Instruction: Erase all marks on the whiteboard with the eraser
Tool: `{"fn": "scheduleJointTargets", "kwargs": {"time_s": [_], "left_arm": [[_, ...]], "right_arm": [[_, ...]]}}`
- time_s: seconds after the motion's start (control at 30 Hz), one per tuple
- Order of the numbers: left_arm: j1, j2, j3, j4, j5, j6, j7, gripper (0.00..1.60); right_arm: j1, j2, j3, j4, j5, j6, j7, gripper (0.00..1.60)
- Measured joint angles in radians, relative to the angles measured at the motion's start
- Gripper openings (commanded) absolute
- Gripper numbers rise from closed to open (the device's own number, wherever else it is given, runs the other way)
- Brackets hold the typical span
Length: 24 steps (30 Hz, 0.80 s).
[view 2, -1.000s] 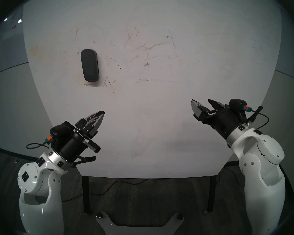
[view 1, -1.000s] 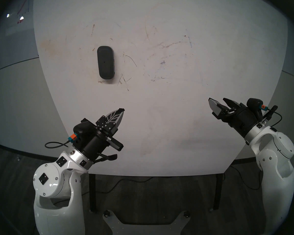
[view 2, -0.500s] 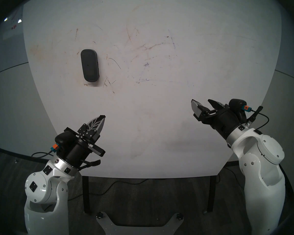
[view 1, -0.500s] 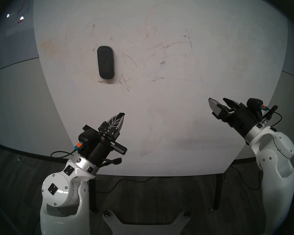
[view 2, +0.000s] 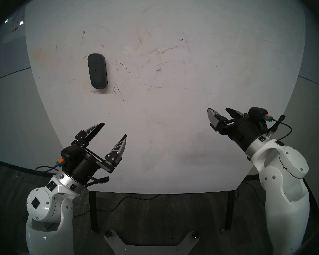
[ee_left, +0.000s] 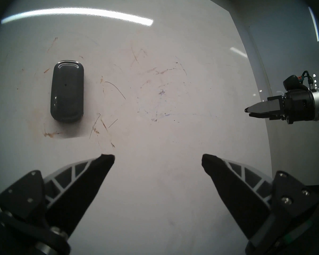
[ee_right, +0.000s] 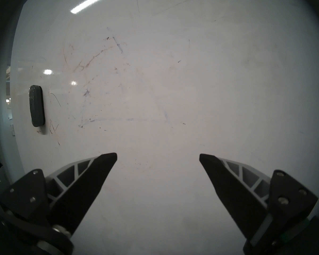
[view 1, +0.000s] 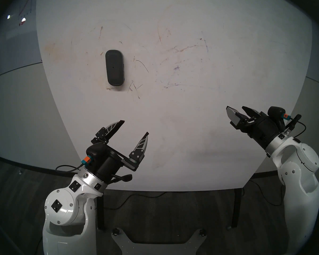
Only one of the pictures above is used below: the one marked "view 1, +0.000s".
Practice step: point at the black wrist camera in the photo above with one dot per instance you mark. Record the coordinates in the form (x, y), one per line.
(95, 151)
(276, 112)

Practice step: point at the glass wall board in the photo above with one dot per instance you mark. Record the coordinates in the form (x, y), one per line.
(13, 44)

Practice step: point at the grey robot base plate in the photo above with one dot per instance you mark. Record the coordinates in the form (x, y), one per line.
(159, 247)

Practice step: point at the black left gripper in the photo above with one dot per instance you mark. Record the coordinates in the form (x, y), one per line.
(109, 166)

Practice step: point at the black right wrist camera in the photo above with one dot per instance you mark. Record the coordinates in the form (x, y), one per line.
(276, 112)

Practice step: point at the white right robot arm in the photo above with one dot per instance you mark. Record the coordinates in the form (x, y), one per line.
(300, 190)

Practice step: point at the large white whiteboard panel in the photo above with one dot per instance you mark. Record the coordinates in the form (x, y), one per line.
(188, 124)

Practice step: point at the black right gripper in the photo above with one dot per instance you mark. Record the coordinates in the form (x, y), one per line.
(263, 131)

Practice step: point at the dark grey whiteboard eraser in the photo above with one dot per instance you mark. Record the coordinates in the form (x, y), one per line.
(114, 67)

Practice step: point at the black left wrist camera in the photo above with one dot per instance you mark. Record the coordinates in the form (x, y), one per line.
(95, 151)

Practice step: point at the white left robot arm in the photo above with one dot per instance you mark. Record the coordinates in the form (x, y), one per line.
(66, 217)

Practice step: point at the black base knob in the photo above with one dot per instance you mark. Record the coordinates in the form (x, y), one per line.
(115, 232)
(202, 232)

